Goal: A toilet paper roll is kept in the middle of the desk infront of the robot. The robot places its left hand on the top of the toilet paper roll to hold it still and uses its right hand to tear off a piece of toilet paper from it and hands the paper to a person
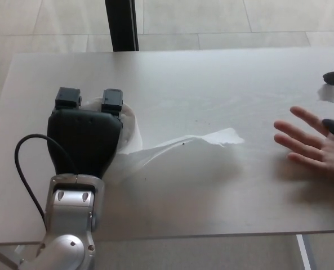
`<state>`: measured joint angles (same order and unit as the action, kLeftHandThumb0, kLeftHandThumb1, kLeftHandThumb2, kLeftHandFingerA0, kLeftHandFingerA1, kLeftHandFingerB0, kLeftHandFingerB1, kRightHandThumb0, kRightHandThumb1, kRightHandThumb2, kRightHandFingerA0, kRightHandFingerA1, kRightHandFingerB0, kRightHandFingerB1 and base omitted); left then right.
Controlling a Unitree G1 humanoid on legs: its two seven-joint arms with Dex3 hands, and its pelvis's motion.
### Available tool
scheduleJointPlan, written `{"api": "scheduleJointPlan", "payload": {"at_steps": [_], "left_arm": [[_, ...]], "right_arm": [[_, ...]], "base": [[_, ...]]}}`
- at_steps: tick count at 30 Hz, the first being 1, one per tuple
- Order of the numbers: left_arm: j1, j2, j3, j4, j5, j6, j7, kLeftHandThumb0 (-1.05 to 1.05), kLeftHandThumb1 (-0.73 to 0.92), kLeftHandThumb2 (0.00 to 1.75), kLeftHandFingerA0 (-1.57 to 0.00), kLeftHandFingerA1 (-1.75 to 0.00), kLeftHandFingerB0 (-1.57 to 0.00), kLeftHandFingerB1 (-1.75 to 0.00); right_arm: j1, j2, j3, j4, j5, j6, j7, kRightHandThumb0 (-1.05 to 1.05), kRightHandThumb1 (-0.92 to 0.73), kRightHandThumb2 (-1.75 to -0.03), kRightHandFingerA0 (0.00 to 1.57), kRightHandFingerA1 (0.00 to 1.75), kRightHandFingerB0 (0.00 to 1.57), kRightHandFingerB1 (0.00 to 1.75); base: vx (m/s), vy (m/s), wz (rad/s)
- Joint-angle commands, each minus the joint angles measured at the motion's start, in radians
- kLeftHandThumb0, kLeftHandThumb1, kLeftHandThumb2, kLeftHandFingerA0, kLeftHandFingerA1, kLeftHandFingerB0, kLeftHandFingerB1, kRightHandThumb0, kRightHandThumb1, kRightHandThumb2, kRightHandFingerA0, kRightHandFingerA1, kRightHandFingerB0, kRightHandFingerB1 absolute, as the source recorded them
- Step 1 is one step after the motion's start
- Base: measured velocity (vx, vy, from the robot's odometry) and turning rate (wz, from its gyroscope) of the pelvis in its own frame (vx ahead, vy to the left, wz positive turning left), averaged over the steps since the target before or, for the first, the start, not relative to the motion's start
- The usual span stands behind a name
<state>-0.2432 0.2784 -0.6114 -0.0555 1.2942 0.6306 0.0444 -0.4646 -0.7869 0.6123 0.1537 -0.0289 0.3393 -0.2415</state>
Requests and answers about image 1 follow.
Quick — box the torn white toilet paper piece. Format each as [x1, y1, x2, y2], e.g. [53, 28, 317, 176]
[316, 83, 334, 109]

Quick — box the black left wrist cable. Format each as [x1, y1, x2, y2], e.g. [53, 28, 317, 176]
[14, 134, 77, 223]

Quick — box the white table leg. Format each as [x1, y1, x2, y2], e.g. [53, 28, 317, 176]
[296, 235, 311, 270]

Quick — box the white toilet paper roll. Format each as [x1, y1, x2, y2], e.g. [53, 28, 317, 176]
[81, 96, 245, 183]

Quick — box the bare person hand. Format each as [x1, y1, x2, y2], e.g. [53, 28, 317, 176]
[273, 106, 334, 178]

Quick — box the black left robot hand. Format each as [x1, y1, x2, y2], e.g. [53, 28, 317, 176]
[47, 87, 125, 179]

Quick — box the black vertical post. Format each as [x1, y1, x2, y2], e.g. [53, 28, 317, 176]
[104, 0, 140, 52]

